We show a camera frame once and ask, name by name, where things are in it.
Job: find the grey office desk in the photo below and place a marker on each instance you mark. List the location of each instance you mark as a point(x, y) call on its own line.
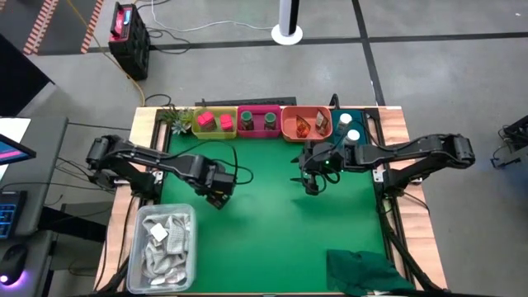
point(41, 165)

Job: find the black backlit keyboard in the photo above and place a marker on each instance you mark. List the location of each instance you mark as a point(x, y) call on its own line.
point(10, 214)

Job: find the dark green cloth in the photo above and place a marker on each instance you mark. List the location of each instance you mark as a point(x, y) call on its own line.
point(363, 272)

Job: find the green-lid spice jar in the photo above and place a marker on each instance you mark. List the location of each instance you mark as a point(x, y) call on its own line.
point(270, 121)
point(246, 120)

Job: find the green table mat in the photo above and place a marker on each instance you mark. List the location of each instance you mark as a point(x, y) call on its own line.
point(268, 227)

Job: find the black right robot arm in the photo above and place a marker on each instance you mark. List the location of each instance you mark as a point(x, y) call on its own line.
point(412, 150)

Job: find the pink plastic bin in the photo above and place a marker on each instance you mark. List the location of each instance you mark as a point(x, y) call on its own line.
point(259, 134)

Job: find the white sheet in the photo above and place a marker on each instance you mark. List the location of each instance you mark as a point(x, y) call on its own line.
point(12, 125)

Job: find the black power strip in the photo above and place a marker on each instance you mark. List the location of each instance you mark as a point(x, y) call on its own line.
point(247, 101)

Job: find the black red battery box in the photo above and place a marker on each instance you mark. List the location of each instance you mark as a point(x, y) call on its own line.
point(132, 49)

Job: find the black computer mouse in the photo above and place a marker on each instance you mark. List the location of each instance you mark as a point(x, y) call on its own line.
point(12, 262)

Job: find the red-lid spice jar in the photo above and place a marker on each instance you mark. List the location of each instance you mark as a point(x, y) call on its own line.
point(206, 120)
point(226, 122)

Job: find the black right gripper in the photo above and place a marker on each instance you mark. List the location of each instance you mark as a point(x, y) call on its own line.
point(326, 158)

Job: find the black panel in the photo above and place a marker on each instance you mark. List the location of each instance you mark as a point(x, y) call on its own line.
point(20, 78)

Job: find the white square tag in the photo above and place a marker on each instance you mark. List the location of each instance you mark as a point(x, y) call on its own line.
point(158, 233)

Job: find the grey white cloth pile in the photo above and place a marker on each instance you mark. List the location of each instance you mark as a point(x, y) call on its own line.
point(165, 255)

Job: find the blue plastic bin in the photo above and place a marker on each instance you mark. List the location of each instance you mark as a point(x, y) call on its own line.
point(336, 136)

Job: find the clear plastic storage container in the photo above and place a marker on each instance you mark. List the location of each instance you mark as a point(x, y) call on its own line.
point(189, 264)

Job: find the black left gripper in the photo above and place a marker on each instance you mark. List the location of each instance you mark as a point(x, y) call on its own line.
point(218, 181)

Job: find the grey metal mounting plate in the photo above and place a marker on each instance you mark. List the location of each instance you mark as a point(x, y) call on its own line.
point(158, 176)
point(379, 175)

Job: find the small succulent plant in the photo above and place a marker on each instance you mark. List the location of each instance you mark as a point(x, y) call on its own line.
point(179, 119)

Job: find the yellow plastic bin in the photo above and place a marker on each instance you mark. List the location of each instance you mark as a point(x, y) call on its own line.
point(214, 135)

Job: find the orange plastic bin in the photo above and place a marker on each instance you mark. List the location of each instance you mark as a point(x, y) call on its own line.
point(288, 134)

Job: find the black floor mat striped edge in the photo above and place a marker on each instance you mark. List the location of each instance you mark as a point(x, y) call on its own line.
point(66, 24)
point(12, 24)

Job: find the white-lid glass spice jar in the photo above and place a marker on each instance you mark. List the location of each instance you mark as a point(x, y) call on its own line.
point(344, 120)
point(353, 135)

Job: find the white black pole round base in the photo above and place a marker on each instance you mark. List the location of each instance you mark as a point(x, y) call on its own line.
point(286, 35)

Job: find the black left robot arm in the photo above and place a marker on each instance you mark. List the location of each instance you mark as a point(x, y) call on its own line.
point(136, 156)

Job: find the computer monitor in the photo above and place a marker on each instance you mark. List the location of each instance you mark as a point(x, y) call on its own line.
point(14, 150)

